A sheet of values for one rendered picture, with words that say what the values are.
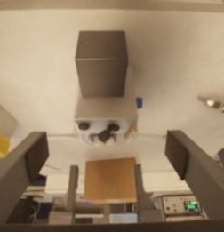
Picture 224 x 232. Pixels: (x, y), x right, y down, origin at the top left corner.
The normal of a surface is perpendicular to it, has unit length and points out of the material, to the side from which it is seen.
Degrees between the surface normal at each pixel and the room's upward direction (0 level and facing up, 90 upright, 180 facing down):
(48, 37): 0
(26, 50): 0
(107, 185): 90
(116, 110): 90
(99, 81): 0
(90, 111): 90
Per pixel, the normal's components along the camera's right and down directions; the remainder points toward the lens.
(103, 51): 0.02, -0.54
